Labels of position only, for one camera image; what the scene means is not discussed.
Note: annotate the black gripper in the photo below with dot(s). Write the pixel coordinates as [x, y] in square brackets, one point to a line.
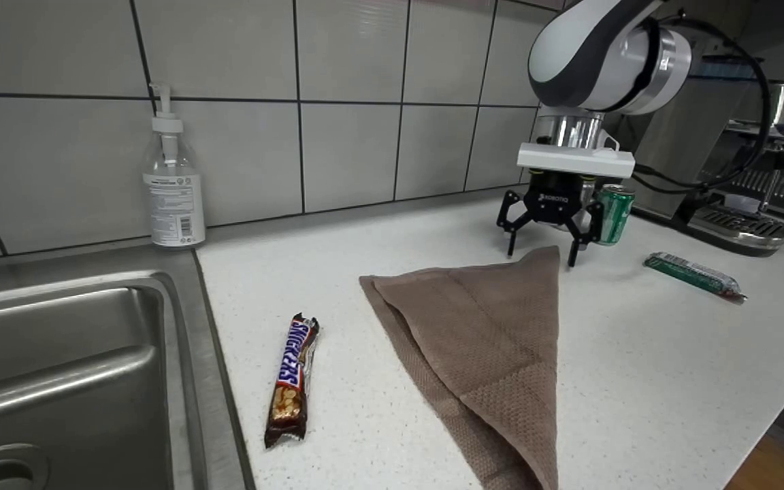
[549, 198]

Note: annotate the brown towel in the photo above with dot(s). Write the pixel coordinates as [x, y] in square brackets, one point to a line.
[483, 350]

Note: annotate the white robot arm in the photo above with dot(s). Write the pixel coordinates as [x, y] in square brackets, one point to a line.
[592, 61]

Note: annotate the green soda can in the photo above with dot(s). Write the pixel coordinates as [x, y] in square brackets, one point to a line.
[619, 216]

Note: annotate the green wrapped snack bar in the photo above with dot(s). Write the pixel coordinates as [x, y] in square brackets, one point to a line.
[698, 276]

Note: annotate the stainless steel espresso machine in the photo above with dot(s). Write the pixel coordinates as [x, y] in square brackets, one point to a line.
[717, 156]

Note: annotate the brown Snickers candy bar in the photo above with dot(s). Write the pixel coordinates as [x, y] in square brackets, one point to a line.
[285, 414]

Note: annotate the clear soap pump bottle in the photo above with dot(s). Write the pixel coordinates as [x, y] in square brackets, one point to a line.
[171, 183]

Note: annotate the stainless steel sink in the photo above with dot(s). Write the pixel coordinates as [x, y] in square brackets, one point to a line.
[111, 380]

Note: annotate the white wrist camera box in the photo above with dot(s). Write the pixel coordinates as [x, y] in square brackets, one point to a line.
[575, 161]

